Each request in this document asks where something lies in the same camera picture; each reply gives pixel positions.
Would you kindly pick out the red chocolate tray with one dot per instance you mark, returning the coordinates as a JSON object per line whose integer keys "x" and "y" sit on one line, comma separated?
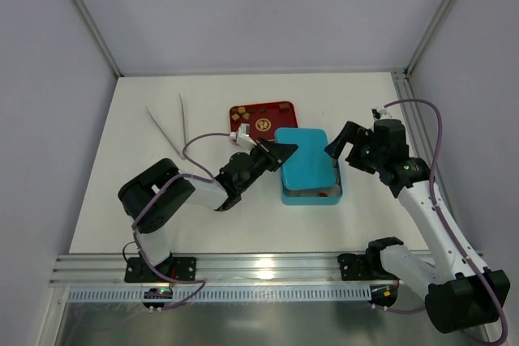
{"x": 264, "y": 118}

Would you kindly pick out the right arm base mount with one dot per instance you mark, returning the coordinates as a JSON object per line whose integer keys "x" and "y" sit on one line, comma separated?
{"x": 367, "y": 266}

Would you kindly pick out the teal box lid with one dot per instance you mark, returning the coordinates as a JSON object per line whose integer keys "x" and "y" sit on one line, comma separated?
{"x": 309, "y": 167}

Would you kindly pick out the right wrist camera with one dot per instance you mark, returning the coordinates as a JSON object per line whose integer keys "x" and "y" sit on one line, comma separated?
{"x": 381, "y": 113}

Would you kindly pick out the teal chocolate box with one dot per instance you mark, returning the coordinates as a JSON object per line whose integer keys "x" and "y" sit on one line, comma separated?
{"x": 311, "y": 197}

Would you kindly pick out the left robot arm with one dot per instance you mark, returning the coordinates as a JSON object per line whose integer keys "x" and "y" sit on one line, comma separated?
{"x": 155, "y": 195}

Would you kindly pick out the aluminium front rail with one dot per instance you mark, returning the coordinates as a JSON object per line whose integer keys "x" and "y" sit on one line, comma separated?
{"x": 107, "y": 269}

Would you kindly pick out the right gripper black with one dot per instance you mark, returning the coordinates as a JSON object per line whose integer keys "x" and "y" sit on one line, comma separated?
{"x": 356, "y": 151}

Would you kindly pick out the slotted cable duct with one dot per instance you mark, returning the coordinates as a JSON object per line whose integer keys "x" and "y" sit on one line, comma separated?
{"x": 222, "y": 293}

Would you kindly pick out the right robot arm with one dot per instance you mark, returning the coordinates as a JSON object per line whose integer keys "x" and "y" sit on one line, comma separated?
{"x": 459, "y": 289}

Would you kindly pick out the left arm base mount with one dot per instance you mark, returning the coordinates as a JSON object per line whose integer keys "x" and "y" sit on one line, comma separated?
{"x": 177, "y": 268}

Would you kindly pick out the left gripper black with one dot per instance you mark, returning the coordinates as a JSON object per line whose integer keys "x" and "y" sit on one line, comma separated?
{"x": 267, "y": 153}

